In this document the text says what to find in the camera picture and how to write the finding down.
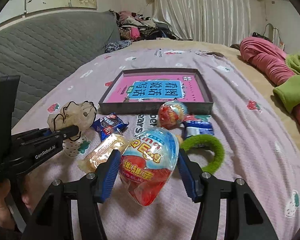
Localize beige sheer hair scrunchie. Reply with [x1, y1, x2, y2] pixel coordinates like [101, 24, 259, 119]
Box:
[47, 101, 97, 141]

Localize blue Oreo cookie packet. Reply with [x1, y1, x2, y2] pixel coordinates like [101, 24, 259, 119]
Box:
[91, 113, 129, 141]

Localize yellow biscuit roll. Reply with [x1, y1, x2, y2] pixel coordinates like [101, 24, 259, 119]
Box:
[77, 133, 129, 173]

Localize blue Kinder egg toy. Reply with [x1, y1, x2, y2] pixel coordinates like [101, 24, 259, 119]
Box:
[119, 127, 179, 206]

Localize green fuzzy hair ring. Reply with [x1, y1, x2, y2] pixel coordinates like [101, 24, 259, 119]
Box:
[180, 134, 225, 175]

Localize dark blue snack packet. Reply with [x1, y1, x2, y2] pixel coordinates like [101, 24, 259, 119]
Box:
[183, 120, 215, 139]

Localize red egg toy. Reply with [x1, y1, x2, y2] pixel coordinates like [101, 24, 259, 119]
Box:
[158, 100, 188, 129]

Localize brown walnut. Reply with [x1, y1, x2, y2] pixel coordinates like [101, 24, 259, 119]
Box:
[175, 135, 184, 145]

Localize person's left hand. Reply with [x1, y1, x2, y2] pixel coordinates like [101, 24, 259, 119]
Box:
[0, 174, 32, 230]

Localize pink strawberry print blanket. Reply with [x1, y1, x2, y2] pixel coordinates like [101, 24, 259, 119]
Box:
[12, 49, 300, 239]

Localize pink Chinese workbook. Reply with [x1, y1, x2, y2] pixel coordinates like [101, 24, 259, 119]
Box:
[104, 74, 205, 103]

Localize grey quilted headboard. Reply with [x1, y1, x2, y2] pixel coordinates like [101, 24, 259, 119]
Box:
[0, 10, 119, 128]

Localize grey shallow box tray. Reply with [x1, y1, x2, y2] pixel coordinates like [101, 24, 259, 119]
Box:
[98, 68, 213, 115]

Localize dark floral cushion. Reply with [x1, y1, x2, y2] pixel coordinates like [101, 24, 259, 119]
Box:
[104, 40, 132, 53]

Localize pile of clothes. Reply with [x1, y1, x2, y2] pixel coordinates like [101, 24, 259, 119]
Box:
[114, 11, 184, 41]

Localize green fleece blanket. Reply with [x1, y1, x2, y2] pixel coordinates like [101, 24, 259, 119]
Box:
[273, 54, 300, 113]

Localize pink rolled quilt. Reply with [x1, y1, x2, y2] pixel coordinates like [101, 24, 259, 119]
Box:
[239, 37, 300, 125]

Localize beige bed sheet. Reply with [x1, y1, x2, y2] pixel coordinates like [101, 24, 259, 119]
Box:
[129, 38, 300, 170]

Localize white striped curtain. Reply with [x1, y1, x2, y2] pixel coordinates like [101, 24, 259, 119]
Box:
[153, 0, 251, 46]

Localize white radiator with cable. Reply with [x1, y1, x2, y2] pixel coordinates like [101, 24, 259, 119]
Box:
[263, 23, 285, 50]

